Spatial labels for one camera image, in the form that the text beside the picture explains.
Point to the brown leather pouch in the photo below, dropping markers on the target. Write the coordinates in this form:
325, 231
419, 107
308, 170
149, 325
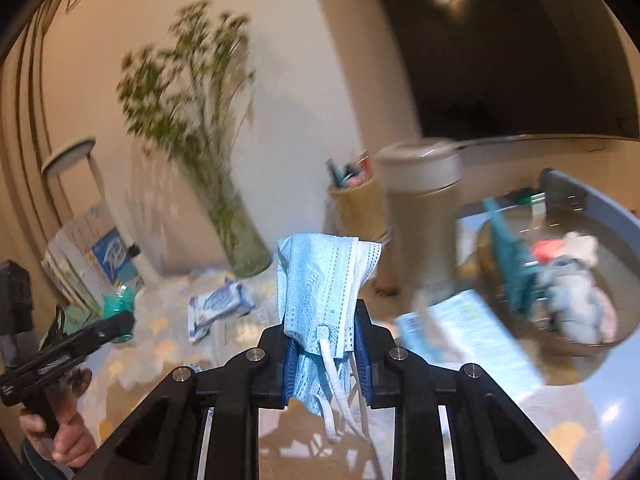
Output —
385, 282

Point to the blue white snack bag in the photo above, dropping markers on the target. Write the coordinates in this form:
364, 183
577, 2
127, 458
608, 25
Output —
204, 310

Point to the person's left hand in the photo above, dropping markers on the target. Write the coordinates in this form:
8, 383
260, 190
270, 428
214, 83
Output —
72, 445

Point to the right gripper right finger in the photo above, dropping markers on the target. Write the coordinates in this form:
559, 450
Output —
437, 410

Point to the wall mounted television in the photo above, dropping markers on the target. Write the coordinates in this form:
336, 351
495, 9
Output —
482, 69

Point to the tall beige thermos bottle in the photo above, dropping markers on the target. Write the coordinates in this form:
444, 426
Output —
420, 182

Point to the stack of books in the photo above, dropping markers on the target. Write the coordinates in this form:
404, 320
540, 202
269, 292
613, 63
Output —
87, 259

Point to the small white plush toy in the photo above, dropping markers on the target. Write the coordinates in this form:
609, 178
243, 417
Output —
581, 247

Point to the round wooden pen holder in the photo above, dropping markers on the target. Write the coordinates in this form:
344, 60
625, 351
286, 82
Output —
359, 211

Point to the blue tissue box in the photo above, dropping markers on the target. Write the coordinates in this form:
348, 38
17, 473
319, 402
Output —
463, 329

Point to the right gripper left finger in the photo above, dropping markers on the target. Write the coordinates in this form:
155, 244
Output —
188, 417

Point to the green glass vase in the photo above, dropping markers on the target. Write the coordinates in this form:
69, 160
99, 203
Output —
243, 246

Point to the clear zip bag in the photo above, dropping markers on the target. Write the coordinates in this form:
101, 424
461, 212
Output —
241, 332

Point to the round wooden basket tray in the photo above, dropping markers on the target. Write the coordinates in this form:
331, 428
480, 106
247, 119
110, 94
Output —
617, 274

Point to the teal knitted item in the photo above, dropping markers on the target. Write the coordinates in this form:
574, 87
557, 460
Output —
516, 264

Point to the pens in holder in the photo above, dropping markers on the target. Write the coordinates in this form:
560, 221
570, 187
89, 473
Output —
350, 175

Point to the blue face mask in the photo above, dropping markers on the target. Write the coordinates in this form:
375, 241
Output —
319, 277

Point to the orange tissue pack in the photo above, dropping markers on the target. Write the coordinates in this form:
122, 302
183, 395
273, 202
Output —
546, 250

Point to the blue plush toy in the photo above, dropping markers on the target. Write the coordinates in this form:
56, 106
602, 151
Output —
580, 310

